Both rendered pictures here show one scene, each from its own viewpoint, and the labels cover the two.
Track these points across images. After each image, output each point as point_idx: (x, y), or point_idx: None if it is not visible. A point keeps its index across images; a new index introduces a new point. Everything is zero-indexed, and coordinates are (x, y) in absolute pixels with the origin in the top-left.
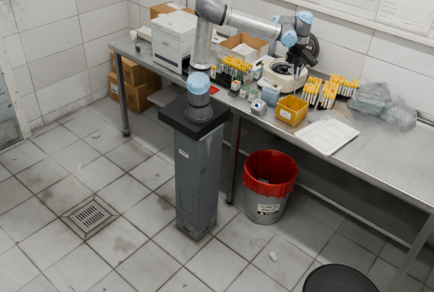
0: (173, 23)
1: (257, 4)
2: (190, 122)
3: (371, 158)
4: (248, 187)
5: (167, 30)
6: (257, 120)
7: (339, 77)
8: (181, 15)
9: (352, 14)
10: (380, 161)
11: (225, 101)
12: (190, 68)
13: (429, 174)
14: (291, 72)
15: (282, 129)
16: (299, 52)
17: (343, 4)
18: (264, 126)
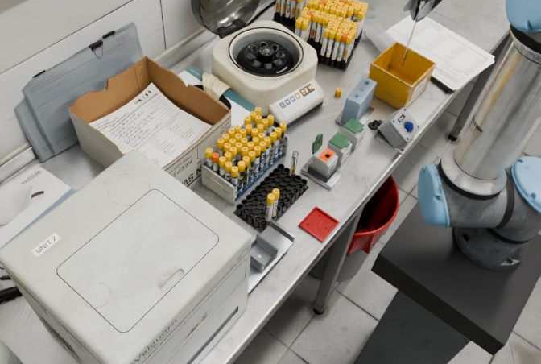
0: (163, 266)
1: (47, 8)
2: (525, 258)
3: (472, 16)
4: (375, 243)
5: (202, 293)
6: (414, 143)
7: None
8: (70, 239)
9: None
10: (474, 8)
11: (365, 196)
12: (491, 201)
13: None
14: (423, 14)
15: (439, 106)
16: None
17: None
18: (420, 138)
